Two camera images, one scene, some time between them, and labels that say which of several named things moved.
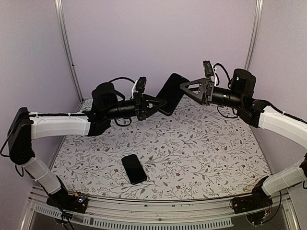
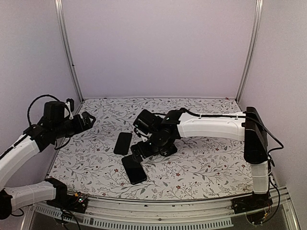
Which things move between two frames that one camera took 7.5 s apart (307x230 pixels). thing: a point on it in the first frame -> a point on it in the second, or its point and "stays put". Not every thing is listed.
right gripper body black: x=210 y=86 -> x=155 y=147
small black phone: x=134 y=169 stays put
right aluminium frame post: x=258 y=17 stays put
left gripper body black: x=140 y=111 -> x=78 y=127
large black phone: x=171 y=93 -> x=123 y=143
